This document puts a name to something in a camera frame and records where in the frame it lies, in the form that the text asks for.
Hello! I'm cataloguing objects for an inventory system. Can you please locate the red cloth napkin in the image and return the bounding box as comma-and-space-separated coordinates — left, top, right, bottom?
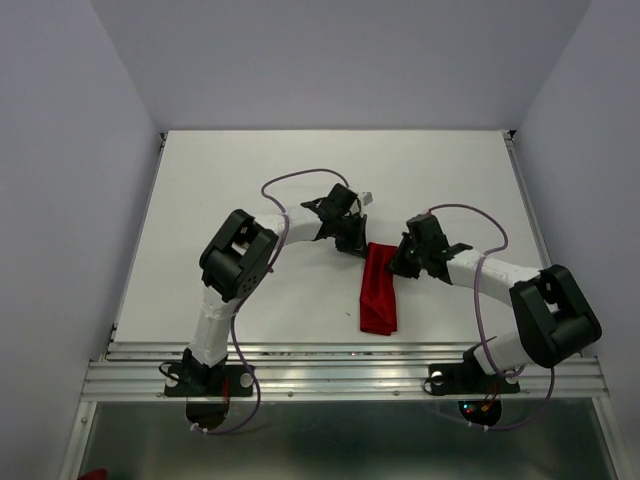
359, 242, 398, 336

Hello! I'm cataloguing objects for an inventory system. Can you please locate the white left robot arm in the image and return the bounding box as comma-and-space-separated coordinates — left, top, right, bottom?
182, 184, 373, 394

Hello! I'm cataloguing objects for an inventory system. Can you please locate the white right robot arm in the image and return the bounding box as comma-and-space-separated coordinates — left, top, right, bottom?
388, 212, 602, 390

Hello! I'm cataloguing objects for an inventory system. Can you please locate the red object bottom left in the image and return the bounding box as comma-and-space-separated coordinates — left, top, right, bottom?
77, 468, 108, 480

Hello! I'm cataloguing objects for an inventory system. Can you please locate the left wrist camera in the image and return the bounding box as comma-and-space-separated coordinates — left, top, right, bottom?
358, 191, 373, 206

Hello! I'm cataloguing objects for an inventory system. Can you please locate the aluminium right side rail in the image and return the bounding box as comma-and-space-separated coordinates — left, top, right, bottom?
502, 130, 553, 270

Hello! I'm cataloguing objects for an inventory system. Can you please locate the aluminium rail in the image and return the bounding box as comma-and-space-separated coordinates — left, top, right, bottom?
502, 130, 553, 270
98, 129, 168, 359

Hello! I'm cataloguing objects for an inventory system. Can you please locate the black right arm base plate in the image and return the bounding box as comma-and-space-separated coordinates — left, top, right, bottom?
422, 363, 520, 396

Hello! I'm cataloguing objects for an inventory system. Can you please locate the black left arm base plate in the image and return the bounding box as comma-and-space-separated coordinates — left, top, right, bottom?
158, 362, 254, 398

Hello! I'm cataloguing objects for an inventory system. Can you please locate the aluminium left side rail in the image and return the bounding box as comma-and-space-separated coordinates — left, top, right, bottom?
98, 129, 168, 359

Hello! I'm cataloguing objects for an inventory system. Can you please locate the aluminium front rail frame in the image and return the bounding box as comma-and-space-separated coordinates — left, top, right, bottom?
81, 343, 609, 402

